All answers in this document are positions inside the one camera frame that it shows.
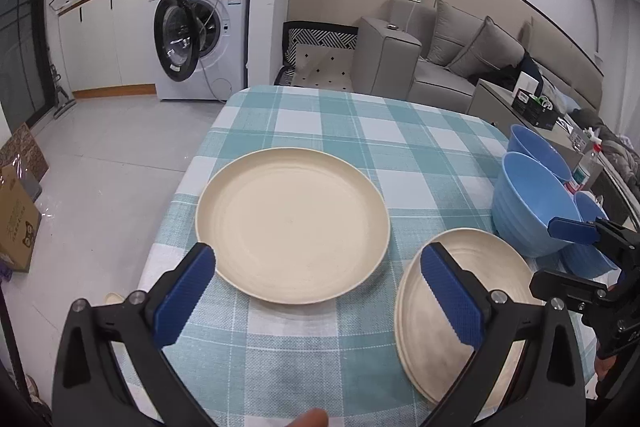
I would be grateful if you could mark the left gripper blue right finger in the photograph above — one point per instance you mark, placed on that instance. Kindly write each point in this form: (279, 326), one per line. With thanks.
(461, 297)

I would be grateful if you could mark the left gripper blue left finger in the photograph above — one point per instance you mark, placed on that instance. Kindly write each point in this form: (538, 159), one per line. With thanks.
(177, 292)

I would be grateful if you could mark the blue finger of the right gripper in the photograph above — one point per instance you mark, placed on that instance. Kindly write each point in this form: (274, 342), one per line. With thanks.
(572, 231)

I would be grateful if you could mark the blue bowl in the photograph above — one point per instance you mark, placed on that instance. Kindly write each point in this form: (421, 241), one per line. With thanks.
(582, 258)
(527, 197)
(525, 141)

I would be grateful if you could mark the cream plate stack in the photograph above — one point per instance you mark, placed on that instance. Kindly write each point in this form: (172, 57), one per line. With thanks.
(437, 327)

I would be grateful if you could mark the large cream plate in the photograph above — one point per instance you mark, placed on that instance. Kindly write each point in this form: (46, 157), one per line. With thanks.
(293, 226)

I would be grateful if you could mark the white kitchen counter cabinets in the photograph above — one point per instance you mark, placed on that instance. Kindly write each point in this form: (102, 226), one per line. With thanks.
(107, 46)

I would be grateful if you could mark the person's left hand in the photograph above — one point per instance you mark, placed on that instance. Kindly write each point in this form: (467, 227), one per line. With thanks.
(311, 418)

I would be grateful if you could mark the plastic water bottle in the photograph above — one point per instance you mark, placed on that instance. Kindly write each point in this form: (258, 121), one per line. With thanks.
(586, 166)

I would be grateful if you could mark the teal checked tablecloth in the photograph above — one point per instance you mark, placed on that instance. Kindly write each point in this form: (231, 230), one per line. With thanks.
(328, 340)

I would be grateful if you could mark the black cardboard box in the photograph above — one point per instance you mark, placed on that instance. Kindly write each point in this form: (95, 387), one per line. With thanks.
(537, 110)

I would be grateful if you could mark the white charger box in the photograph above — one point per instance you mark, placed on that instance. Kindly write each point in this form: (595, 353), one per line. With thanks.
(526, 83)

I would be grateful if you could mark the brown cardboard box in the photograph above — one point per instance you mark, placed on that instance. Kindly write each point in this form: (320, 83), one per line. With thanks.
(19, 222)

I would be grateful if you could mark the grey cushion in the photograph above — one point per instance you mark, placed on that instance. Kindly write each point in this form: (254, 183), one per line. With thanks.
(453, 30)
(491, 49)

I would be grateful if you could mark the grey sofa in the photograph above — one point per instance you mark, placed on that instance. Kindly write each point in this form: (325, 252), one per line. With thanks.
(390, 61)

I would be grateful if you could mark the white washing machine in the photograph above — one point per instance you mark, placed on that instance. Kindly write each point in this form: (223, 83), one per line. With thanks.
(200, 49)

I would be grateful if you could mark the black patterned chair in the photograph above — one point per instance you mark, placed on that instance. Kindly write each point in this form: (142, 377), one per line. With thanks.
(317, 55)

